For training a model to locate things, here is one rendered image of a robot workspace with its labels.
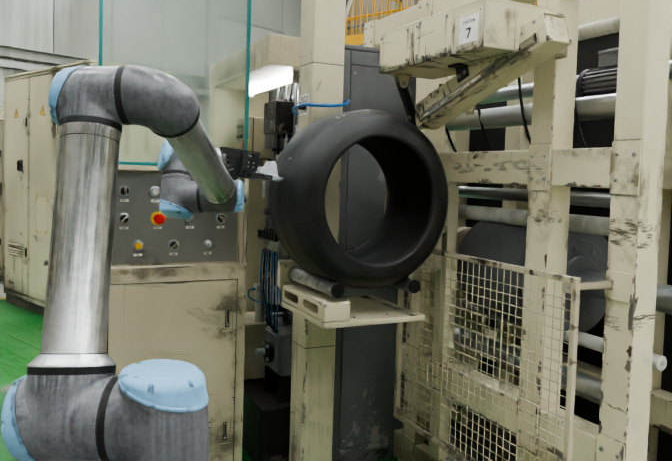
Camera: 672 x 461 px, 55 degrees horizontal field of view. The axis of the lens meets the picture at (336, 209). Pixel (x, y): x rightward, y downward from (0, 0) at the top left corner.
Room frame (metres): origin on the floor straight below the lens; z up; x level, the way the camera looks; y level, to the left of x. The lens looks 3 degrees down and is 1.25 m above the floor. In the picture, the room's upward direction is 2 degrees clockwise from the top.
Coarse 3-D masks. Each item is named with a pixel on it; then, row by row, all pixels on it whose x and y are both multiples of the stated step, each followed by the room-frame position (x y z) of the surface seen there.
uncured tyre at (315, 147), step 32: (320, 128) 1.98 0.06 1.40; (352, 128) 1.96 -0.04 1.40; (384, 128) 2.00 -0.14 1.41; (416, 128) 2.09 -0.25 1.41; (320, 160) 1.91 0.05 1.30; (384, 160) 2.32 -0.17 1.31; (416, 160) 2.26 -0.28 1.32; (288, 192) 1.93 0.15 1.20; (320, 192) 1.91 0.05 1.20; (416, 192) 2.32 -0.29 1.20; (288, 224) 1.95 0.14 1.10; (320, 224) 1.91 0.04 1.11; (384, 224) 2.33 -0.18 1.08; (416, 224) 2.28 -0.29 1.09; (320, 256) 1.93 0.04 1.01; (352, 256) 2.27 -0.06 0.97; (384, 256) 2.29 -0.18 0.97; (416, 256) 2.06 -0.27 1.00
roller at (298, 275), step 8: (296, 272) 2.20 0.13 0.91; (304, 272) 2.16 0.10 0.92; (296, 280) 2.20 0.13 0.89; (304, 280) 2.13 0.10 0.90; (312, 280) 2.07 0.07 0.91; (320, 280) 2.03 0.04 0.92; (328, 280) 2.01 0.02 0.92; (320, 288) 2.01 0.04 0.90; (328, 288) 1.96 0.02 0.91; (336, 288) 1.94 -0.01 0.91; (336, 296) 1.94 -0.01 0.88
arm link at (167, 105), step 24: (144, 72) 1.24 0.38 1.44; (144, 96) 1.22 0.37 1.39; (168, 96) 1.25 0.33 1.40; (192, 96) 1.31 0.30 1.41; (144, 120) 1.25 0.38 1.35; (168, 120) 1.27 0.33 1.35; (192, 120) 1.31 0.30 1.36; (192, 144) 1.40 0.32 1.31; (192, 168) 1.51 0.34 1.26; (216, 168) 1.56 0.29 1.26; (216, 192) 1.66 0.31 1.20; (240, 192) 1.75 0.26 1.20
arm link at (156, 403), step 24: (168, 360) 1.17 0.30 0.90; (120, 384) 1.07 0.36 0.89; (144, 384) 1.05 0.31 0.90; (168, 384) 1.06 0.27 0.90; (192, 384) 1.08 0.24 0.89; (120, 408) 1.06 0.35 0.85; (144, 408) 1.04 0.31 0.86; (168, 408) 1.04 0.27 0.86; (192, 408) 1.07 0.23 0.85; (96, 432) 1.05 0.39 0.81; (120, 432) 1.04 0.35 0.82; (144, 432) 1.04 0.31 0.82; (168, 432) 1.05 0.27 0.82; (192, 432) 1.07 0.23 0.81; (120, 456) 1.06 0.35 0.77; (144, 456) 1.04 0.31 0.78; (168, 456) 1.05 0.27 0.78; (192, 456) 1.07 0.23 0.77
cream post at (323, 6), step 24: (312, 0) 2.32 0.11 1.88; (336, 0) 2.34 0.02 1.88; (312, 24) 2.31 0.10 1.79; (336, 24) 2.34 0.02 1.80; (312, 48) 2.31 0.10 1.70; (336, 48) 2.34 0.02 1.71; (312, 72) 2.31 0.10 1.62; (336, 72) 2.34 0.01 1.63; (312, 96) 2.31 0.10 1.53; (336, 96) 2.35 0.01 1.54; (312, 120) 2.31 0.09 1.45; (336, 168) 2.35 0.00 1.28; (336, 192) 2.35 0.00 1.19; (336, 216) 2.35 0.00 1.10; (336, 240) 2.35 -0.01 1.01; (312, 336) 2.32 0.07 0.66; (312, 360) 2.32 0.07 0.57; (312, 384) 2.32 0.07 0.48; (312, 408) 2.32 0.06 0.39; (312, 432) 2.32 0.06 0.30; (312, 456) 2.32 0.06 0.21
